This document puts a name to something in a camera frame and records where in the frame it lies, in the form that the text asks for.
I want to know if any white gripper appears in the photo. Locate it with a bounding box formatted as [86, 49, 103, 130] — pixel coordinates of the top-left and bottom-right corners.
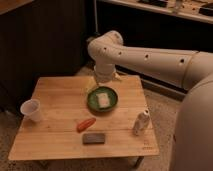
[86, 64, 122, 93]

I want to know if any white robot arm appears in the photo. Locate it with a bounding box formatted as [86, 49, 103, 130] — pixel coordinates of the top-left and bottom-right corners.
[87, 30, 213, 171]

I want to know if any green round plate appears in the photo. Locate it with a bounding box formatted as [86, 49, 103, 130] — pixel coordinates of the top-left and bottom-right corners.
[87, 86, 118, 112]

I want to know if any white sponge block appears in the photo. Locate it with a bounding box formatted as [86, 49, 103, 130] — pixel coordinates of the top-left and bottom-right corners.
[97, 93, 110, 108]

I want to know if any wooden table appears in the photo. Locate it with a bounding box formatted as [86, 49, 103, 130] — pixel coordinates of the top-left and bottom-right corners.
[8, 76, 159, 161]

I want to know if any orange carrot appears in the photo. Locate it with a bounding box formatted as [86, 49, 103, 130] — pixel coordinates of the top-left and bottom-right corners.
[76, 118, 96, 133]

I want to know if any white plastic bottle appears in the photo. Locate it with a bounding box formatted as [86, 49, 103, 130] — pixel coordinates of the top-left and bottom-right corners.
[133, 110, 150, 136]

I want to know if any grey rectangular block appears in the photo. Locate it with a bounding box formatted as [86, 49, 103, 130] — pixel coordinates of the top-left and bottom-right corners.
[82, 133, 105, 144]

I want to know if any white plastic cup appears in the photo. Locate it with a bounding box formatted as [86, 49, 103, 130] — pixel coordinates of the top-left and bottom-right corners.
[20, 99, 42, 122]

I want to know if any background shelf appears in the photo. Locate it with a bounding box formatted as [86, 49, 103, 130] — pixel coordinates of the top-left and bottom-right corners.
[100, 0, 213, 24]

